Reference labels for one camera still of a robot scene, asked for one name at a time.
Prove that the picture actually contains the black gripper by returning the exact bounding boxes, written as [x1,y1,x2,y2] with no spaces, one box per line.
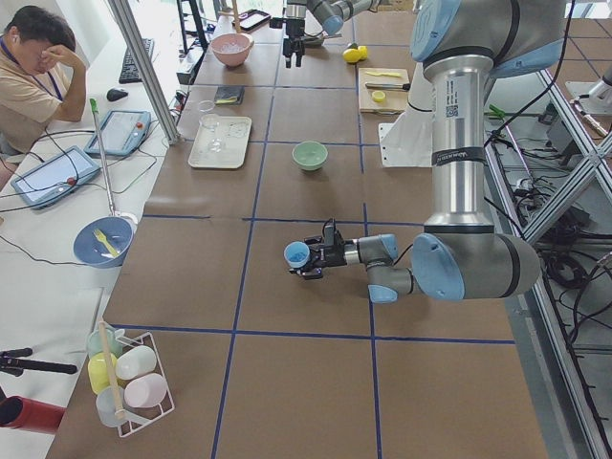
[289,236,347,278]
[283,35,305,68]

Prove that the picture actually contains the light blue plastic cup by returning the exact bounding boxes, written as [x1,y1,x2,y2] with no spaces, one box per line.
[283,241,311,269]

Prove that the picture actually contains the mint green bowl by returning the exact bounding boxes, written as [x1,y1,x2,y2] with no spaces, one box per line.
[292,141,328,171]

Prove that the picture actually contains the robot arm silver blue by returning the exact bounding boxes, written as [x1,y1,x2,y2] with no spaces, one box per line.
[270,0,380,68]
[284,1,566,303]

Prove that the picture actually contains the pink bowl with ice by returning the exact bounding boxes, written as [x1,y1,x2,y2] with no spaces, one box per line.
[209,33,254,67]

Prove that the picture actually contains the large blue bowl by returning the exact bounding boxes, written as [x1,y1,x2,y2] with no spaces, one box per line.
[73,216,134,269]

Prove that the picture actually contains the yellow lemon upper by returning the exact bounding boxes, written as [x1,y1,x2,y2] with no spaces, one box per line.
[342,47,362,64]

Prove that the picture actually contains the yellow lemon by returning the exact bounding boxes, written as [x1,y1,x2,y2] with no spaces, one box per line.
[342,47,362,64]
[358,45,368,60]

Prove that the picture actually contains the dark grey folded cloth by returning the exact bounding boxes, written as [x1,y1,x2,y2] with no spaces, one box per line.
[213,85,245,105]

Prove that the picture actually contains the yellow lemon lower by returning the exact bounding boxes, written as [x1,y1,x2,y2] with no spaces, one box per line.
[358,45,368,60]

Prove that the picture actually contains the wooden cutting board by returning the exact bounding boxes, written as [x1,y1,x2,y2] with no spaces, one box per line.
[358,68,410,114]

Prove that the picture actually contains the half lemon slice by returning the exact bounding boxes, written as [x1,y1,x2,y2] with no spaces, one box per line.
[371,90,386,103]

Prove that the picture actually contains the yellow plastic knife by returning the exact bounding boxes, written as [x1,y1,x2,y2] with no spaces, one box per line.
[364,71,403,78]

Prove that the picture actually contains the cream bear tray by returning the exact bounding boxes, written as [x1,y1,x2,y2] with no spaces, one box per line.
[187,114,251,169]

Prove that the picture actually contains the clear wine glass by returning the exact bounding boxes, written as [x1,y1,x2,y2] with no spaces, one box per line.
[199,113,225,154]

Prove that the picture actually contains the black keyboard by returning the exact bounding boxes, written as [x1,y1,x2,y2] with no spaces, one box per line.
[118,37,156,85]

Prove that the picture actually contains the black computer mouse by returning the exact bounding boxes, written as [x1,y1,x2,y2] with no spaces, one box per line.
[106,88,128,102]

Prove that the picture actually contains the blue teach pendant far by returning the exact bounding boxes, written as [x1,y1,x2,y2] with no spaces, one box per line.
[94,110,152,157]

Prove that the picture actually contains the blue teach pendant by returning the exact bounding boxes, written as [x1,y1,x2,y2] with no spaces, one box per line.
[11,146,100,209]
[94,110,152,157]

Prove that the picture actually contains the long metal grabber stick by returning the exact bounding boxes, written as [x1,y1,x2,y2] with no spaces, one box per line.
[89,98,138,227]

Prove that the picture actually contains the yellow plastic fork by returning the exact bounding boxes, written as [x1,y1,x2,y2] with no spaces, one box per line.
[93,229,120,258]

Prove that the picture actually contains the seated person beige shirt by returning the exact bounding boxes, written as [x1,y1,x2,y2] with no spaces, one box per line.
[1,5,86,156]

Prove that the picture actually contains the blue teach pendant near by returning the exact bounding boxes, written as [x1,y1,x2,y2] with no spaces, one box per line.
[11,146,100,209]

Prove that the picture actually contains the red cylinder bottle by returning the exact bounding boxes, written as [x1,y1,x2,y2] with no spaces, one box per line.
[1,396,65,434]

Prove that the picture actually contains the metal handled knife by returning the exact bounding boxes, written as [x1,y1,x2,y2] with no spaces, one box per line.
[364,82,411,91]

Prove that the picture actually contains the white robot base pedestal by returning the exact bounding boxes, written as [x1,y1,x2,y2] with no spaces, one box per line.
[379,62,434,168]

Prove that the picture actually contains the white wire cup rack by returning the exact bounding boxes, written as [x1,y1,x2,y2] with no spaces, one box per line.
[86,321,175,438]

